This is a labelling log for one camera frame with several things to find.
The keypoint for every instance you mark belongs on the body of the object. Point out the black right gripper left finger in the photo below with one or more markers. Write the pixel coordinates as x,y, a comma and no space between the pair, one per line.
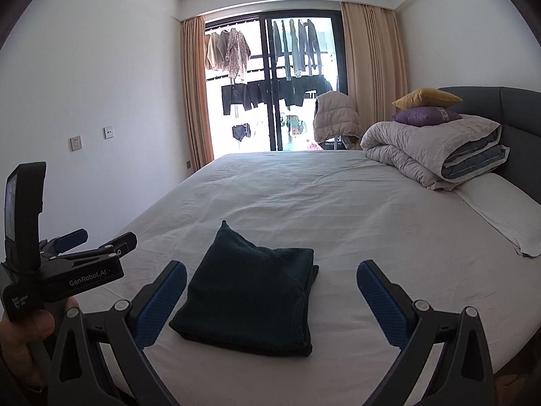
98,358

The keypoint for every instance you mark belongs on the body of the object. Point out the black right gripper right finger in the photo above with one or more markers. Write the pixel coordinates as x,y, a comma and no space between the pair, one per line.
463,375

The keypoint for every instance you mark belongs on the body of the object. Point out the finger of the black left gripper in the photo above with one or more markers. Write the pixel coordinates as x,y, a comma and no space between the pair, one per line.
67,242
120,246

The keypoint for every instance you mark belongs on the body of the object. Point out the dark green knit sweater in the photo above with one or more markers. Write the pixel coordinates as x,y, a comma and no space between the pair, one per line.
250,299

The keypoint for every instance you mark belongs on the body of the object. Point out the person left hand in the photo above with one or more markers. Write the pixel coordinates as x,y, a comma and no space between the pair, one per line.
15,338

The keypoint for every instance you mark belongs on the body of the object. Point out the white pillow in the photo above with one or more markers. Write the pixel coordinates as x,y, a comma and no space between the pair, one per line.
513,213

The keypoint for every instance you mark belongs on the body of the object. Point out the white bed mattress sheet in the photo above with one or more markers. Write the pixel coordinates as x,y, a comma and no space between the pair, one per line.
346,208

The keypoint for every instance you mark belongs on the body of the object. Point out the folded grey beige duvet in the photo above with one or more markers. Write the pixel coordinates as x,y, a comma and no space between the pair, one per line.
441,156

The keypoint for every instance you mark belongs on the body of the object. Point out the black framed balcony window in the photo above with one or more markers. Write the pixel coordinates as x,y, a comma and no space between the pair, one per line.
296,55

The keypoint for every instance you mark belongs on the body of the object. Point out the floral hanging garment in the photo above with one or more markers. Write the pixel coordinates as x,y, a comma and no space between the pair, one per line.
238,53

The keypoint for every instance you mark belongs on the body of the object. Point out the beige curtain far side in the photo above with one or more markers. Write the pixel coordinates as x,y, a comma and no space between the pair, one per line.
194,91

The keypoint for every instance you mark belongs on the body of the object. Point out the beige puffer vest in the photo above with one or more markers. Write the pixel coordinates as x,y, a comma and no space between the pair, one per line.
335,115

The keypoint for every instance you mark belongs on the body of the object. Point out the purple cushion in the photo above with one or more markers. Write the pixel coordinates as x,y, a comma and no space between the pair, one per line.
425,116

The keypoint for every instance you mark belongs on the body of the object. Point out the dark grey upholstered headboard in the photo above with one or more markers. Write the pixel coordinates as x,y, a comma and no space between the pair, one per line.
519,113

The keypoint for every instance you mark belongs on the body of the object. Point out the mustard yellow cushion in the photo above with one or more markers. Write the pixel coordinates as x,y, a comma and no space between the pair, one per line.
427,97

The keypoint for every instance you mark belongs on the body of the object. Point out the beige curtain near bed head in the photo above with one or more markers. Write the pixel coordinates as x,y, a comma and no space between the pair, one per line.
375,61

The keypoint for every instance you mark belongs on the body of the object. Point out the white wall socket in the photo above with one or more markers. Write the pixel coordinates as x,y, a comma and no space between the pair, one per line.
108,132

